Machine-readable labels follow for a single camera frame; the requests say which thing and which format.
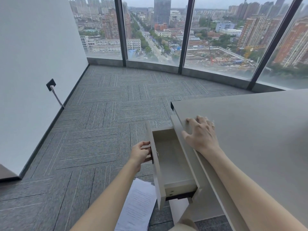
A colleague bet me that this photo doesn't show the person's left hand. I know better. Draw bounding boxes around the person's left hand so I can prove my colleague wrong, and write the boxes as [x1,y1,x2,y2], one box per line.
[130,141,153,171]

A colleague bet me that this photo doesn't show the person's right hand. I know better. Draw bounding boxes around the person's right hand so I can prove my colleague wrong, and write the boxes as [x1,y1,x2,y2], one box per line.
[181,115,221,155]

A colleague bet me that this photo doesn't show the white blank paper sheet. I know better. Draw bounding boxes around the white blank paper sheet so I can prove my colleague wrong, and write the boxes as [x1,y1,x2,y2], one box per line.
[168,198,190,224]

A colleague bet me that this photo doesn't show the white power cable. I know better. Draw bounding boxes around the white power cable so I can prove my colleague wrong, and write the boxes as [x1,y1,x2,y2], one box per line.
[50,86,65,109]

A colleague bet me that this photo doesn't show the beige trousers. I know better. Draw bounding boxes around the beige trousers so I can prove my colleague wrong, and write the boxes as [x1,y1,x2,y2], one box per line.
[168,218,199,231]

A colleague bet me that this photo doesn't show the beige desk drawer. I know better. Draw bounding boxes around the beige desk drawer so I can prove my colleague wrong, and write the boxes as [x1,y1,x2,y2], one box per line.
[145,120,201,211]

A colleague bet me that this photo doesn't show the black window frame post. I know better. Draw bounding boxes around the black window frame post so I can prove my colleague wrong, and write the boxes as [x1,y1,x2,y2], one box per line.
[246,0,305,91]
[178,0,195,75]
[114,0,127,67]

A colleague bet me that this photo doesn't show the grey window sill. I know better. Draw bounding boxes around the grey window sill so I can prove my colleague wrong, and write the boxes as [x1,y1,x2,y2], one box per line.
[86,57,285,93]

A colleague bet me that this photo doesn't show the person's left forearm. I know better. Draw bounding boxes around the person's left forearm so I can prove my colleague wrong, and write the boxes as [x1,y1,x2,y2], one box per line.
[70,159,141,231]

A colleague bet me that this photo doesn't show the white printed paper sheet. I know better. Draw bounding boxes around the white printed paper sheet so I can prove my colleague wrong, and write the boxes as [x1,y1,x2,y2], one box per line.
[115,178,157,231]

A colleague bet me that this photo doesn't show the beige desk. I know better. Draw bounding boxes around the beige desk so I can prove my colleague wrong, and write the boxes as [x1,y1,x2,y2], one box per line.
[168,89,308,231]

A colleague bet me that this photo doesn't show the black baseboard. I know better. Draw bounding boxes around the black baseboard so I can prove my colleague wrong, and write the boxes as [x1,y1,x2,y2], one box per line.
[0,64,90,183]

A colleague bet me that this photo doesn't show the person's right forearm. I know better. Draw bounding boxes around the person's right forearm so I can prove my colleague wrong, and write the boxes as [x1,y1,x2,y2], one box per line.
[194,147,308,231]

